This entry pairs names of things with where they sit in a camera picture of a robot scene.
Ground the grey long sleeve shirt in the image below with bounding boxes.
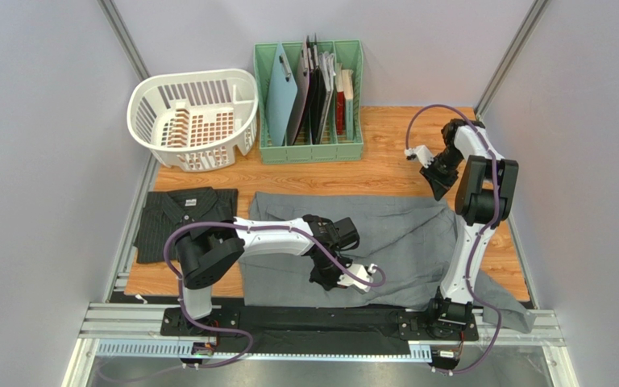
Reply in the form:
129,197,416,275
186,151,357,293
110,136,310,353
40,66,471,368
239,190,537,334

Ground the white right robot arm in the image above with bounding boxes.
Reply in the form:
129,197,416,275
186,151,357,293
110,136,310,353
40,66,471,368
415,119,519,316

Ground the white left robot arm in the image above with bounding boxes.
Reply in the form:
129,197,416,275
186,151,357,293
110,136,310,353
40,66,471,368
163,214,376,320

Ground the red book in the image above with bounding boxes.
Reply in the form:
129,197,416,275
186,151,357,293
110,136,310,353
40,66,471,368
334,62,344,135

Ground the teal book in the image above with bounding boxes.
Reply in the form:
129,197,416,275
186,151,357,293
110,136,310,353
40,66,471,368
341,69,355,141

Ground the green file organizer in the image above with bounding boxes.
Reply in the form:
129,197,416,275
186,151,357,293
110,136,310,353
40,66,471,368
253,37,364,164

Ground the black folder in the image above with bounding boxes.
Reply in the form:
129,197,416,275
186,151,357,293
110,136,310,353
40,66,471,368
305,35,324,144

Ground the pink grey clipboard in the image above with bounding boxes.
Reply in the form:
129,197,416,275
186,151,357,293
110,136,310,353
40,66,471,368
286,36,312,146

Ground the dark striped folded shirt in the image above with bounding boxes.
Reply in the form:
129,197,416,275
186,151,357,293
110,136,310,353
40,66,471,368
134,187,239,264

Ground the light blue clipboard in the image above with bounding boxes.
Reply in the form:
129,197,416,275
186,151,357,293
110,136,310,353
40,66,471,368
265,43,297,147

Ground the white plastic laundry basket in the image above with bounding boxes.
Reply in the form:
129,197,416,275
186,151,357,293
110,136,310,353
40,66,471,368
127,69,259,173

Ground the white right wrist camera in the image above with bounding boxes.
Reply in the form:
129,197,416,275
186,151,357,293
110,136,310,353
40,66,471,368
404,145,435,169

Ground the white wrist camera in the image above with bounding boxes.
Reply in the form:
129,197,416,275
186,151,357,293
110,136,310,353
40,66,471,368
404,145,435,169
336,264,378,293

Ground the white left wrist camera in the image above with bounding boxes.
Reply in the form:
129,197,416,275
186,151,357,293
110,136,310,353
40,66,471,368
336,264,378,293

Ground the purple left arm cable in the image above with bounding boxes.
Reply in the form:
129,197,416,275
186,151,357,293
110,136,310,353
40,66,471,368
162,221,388,372

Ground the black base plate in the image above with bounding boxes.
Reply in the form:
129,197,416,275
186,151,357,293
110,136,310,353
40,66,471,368
110,292,534,356

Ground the white slotted cable duct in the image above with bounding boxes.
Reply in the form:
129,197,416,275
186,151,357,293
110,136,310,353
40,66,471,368
95,339,433,363

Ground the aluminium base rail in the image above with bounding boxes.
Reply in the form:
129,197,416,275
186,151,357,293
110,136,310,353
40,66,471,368
79,302,566,347

